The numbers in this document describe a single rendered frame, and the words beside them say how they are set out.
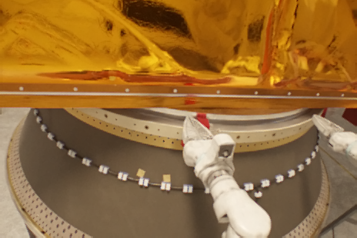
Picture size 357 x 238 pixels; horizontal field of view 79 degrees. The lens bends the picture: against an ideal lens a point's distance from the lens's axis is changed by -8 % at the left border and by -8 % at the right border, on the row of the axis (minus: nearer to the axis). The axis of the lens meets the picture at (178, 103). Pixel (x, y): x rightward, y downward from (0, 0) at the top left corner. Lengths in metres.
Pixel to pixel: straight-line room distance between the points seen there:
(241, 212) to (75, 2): 0.58
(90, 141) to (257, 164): 0.66
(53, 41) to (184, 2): 0.35
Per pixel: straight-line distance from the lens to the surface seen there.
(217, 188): 0.49
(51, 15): 0.65
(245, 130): 0.85
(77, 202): 1.05
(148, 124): 0.79
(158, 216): 0.93
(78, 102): 0.77
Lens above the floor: 2.13
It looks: 27 degrees down
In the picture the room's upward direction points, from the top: 9 degrees clockwise
